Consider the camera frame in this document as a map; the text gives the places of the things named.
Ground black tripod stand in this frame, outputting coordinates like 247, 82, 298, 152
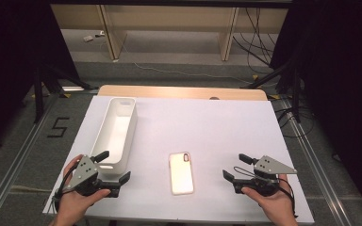
32, 62, 100, 124
239, 60, 303, 123

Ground white floor cable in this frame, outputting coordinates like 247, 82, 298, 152
116, 31, 279, 88

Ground right hand-held gripper black cable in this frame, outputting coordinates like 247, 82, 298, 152
233, 166, 297, 218

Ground metal floor rail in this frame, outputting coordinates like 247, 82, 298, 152
279, 97, 354, 226
0, 93, 60, 226

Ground white table cover sheet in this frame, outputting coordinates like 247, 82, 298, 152
42, 95, 315, 225

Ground left hand-held gripper black cable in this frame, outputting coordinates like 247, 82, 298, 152
52, 163, 79, 212

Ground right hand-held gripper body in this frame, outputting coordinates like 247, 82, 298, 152
233, 154, 298, 198

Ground glossy phone case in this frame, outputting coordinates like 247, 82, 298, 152
168, 152, 195, 196

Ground hand-held gripper black cable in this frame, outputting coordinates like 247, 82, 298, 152
52, 163, 79, 212
233, 166, 297, 218

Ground black cable bundle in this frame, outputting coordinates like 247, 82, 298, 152
271, 97, 316, 139

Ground dark curtain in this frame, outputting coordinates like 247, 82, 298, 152
0, 0, 79, 154
270, 0, 362, 220

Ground light wooden desk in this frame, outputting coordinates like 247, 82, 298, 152
50, 3, 289, 62

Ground white plastic storage bin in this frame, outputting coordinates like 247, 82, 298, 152
89, 97, 139, 176

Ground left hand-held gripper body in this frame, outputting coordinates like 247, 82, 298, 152
63, 154, 122, 199

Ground black floor cables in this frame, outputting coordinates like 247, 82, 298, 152
232, 8, 281, 74

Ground person's left hand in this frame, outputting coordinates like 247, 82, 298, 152
50, 153, 111, 226

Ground person's right hand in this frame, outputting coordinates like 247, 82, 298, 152
240, 173, 299, 226

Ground beige floor cable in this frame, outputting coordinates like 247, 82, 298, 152
0, 184, 53, 193

